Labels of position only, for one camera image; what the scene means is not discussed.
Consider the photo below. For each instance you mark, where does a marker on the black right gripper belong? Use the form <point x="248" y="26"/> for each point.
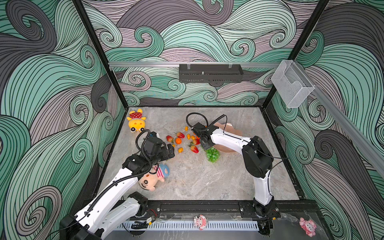
<point x="204" y="146"/>

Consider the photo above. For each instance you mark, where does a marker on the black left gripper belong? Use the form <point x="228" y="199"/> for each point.
<point x="170" y="152"/>

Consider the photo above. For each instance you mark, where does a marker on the red strawberry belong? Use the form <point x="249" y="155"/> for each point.
<point x="170" y="139"/>
<point x="194" y="149"/>
<point x="180" y="135"/>
<point x="196" y="142"/>

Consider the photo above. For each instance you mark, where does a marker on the green grape bunch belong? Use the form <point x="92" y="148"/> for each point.
<point x="212" y="154"/>

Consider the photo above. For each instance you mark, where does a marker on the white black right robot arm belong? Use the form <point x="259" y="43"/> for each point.
<point x="257" y="158"/>

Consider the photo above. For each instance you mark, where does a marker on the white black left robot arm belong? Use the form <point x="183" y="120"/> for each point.
<point x="104" y="214"/>

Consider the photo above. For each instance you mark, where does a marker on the pink scalloped fruit bowl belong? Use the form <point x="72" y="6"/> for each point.
<point x="227" y="139"/>

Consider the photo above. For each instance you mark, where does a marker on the boy doll plush toy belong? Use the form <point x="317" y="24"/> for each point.
<point x="158" y="174"/>

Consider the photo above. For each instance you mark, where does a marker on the yellow cow plush toy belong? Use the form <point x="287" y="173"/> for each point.
<point x="136" y="121"/>

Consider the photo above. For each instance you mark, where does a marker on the pink white chopper figurine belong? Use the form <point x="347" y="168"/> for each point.
<point x="200" y="222"/>

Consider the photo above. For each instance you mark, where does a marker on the pink melody figurine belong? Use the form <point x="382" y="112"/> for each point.
<point x="308" y="226"/>

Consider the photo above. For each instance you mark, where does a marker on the black wall tray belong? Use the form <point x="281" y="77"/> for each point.
<point x="214" y="74"/>

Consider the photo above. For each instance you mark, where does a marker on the white slotted cable duct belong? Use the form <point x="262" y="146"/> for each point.
<point x="210" y="226"/>

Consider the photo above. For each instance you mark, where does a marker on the clear acrylic wall box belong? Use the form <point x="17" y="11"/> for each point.
<point x="292" y="83"/>

